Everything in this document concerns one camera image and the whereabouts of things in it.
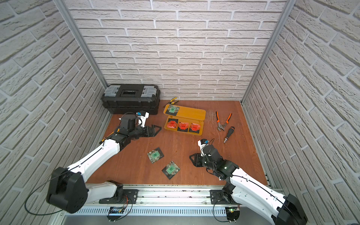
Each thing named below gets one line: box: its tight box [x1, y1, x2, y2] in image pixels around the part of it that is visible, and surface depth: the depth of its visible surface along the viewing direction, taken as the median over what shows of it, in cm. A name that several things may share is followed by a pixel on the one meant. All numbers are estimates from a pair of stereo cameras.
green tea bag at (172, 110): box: [165, 104, 180, 116], surface depth 97 cm
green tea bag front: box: [161, 160, 181, 180], surface depth 85 cm
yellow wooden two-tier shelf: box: [163, 104, 207, 136], surface depth 102 cm
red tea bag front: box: [177, 121, 189, 133], surface depth 105 cm
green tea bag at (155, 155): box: [147, 147, 165, 164], surface depth 91 cm
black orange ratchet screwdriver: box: [223, 126, 235, 144], surface depth 100 cm
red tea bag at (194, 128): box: [188, 122, 201, 134], surface depth 102 cm
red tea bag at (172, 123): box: [166, 118, 179, 129], surface depth 106 cm
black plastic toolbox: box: [101, 83, 161, 115], surface depth 102 cm
